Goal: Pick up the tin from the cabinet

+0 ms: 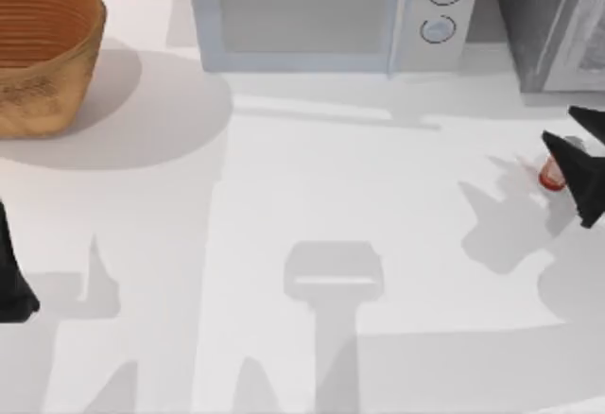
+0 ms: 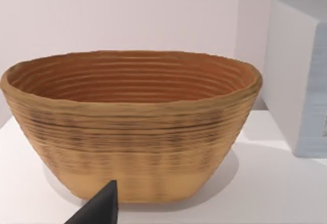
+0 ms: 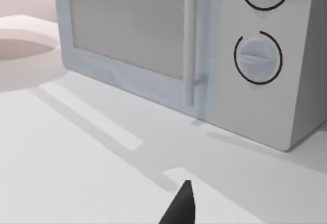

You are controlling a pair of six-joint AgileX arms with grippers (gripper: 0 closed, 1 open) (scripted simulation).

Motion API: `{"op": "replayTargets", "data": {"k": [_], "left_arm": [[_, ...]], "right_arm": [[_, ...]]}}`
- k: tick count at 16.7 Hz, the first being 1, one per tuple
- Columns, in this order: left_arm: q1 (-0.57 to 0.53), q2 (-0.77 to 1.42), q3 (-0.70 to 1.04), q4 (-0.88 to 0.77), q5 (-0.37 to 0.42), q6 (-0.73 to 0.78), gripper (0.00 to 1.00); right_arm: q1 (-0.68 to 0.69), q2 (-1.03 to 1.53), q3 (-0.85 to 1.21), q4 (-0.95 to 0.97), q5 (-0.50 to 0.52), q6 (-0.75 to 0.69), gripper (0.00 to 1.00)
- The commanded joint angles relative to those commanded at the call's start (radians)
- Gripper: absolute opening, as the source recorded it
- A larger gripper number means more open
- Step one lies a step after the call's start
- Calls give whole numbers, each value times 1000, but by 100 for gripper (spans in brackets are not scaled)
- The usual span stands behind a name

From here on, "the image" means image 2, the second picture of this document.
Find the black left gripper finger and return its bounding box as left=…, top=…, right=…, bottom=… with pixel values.
left=63, top=180, right=119, bottom=224

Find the brown woven basket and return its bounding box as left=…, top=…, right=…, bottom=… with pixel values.
left=1, top=51, right=263, bottom=204

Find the pale microwave oven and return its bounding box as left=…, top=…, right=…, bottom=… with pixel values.
left=265, top=0, right=327, bottom=160

